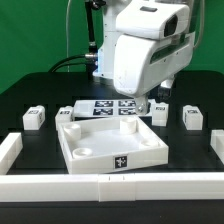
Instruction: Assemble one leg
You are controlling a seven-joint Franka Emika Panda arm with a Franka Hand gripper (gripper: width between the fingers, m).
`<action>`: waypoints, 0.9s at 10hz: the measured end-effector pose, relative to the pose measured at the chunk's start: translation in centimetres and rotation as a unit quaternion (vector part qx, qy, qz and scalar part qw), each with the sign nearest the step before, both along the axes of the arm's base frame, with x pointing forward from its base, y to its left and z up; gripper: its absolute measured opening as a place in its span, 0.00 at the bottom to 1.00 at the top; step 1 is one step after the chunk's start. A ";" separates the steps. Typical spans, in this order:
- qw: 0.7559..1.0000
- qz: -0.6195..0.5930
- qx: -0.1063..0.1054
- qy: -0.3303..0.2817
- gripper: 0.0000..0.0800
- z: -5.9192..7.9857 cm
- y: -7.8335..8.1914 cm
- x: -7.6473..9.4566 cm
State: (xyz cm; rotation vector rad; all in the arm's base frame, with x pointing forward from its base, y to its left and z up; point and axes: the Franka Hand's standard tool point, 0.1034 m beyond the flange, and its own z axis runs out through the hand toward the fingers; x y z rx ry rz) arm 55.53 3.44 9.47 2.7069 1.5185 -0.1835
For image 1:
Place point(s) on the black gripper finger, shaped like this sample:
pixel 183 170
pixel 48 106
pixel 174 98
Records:
pixel 141 105

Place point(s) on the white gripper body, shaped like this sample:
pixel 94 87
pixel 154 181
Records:
pixel 142 64

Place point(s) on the white square tabletop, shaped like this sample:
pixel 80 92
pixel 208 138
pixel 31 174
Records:
pixel 110 145

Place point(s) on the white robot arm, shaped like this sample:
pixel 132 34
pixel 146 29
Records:
pixel 148 19

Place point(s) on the white obstacle fence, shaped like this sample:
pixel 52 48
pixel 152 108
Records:
pixel 102 188

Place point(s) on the white marker base plate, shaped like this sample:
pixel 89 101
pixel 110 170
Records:
pixel 103 108

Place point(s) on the black cable post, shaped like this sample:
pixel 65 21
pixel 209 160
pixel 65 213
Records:
pixel 91 5

